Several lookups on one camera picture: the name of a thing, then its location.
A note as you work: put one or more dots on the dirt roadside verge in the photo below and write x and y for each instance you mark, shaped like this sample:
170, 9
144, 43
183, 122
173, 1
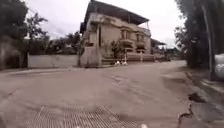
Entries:
208, 90

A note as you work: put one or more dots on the row of tall trees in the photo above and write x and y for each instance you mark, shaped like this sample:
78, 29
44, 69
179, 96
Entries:
200, 30

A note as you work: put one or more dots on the beige multi-storey building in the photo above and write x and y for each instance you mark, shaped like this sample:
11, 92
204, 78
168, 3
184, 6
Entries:
113, 33

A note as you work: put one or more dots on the pale concrete wall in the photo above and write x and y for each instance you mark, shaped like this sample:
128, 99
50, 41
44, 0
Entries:
51, 61

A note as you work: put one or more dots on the robot's own part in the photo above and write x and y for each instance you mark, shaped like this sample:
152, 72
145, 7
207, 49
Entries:
143, 126

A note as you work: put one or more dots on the grey concrete road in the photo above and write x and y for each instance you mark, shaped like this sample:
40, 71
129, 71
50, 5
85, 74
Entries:
100, 86

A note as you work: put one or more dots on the low building with roof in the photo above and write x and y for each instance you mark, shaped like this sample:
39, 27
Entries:
160, 50

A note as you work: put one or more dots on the white vehicle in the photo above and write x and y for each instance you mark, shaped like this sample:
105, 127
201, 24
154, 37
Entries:
219, 66

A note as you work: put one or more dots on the metal drain grate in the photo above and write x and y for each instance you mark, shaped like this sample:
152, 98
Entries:
76, 117

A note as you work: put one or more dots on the dark leafy tree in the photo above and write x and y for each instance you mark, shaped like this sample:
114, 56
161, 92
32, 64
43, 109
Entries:
13, 23

